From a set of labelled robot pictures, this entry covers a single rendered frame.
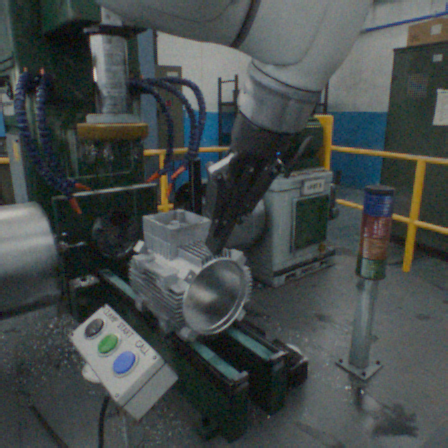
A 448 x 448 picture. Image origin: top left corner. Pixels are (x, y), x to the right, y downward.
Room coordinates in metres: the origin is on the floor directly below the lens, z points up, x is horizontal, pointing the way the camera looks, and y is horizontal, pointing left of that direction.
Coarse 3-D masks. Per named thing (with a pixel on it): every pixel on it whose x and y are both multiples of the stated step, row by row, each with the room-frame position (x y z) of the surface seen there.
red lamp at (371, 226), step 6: (366, 216) 0.73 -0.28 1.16; (372, 216) 0.72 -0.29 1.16; (378, 216) 0.72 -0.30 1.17; (390, 216) 0.72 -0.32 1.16; (366, 222) 0.73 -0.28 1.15; (372, 222) 0.72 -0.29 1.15; (378, 222) 0.71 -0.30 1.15; (384, 222) 0.71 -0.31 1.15; (390, 222) 0.72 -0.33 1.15; (360, 228) 0.75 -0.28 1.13; (366, 228) 0.73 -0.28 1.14; (372, 228) 0.72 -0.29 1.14; (378, 228) 0.71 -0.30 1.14; (384, 228) 0.71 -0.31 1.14; (390, 228) 0.72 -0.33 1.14; (366, 234) 0.73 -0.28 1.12; (372, 234) 0.72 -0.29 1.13; (378, 234) 0.71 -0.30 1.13; (384, 234) 0.71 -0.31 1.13; (390, 234) 0.73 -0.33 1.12
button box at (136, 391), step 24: (96, 312) 0.51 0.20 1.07; (72, 336) 0.48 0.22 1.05; (96, 336) 0.46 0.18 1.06; (120, 336) 0.44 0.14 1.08; (96, 360) 0.42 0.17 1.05; (144, 360) 0.39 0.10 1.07; (120, 384) 0.37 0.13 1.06; (144, 384) 0.37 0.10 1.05; (168, 384) 0.39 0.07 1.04; (120, 408) 0.35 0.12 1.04; (144, 408) 0.37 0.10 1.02
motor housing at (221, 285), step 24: (144, 264) 0.71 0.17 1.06; (168, 264) 0.70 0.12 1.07; (192, 264) 0.66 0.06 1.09; (216, 264) 0.79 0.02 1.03; (144, 288) 0.70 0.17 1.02; (192, 288) 0.82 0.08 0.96; (216, 288) 0.78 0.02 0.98; (240, 288) 0.73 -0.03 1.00; (168, 312) 0.64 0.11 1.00; (192, 312) 0.74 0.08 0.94; (216, 312) 0.72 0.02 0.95; (216, 336) 0.67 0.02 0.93
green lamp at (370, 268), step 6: (360, 258) 0.73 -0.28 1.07; (366, 258) 0.72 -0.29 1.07; (360, 264) 0.73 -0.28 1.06; (366, 264) 0.72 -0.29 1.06; (372, 264) 0.71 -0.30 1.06; (378, 264) 0.71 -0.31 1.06; (384, 264) 0.72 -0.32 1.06; (360, 270) 0.73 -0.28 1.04; (366, 270) 0.72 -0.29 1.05; (372, 270) 0.71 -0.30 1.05; (378, 270) 0.71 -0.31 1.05; (384, 270) 0.72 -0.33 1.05; (366, 276) 0.72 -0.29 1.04; (372, 276) 0.71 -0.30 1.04; (378, 276) 0.71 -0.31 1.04; (384, 276) 0.72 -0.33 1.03
